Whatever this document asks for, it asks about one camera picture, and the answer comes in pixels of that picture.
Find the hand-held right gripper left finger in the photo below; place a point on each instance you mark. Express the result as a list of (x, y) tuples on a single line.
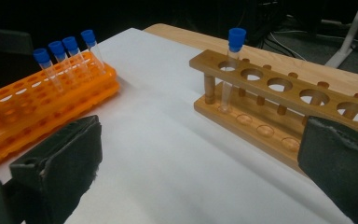
[(65, 155)]

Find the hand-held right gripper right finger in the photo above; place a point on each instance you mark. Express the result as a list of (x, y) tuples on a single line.
[(341, 168)]

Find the blue-capped test tube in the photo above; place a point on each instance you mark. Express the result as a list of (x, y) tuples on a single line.
[(88, 36), (41, 56), (57, 48), (237, 37), (70, 43)]

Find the orange plastic tube rack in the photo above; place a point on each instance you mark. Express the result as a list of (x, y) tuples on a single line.
[(105, 84)]

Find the wooden test tube rack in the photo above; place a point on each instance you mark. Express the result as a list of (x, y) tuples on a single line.
[(211, 62)]

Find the white table mat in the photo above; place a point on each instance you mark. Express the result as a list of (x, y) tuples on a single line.
[(167, 155)]

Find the grey metal stand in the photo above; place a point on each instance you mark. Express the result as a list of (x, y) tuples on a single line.
[(351, 34)]

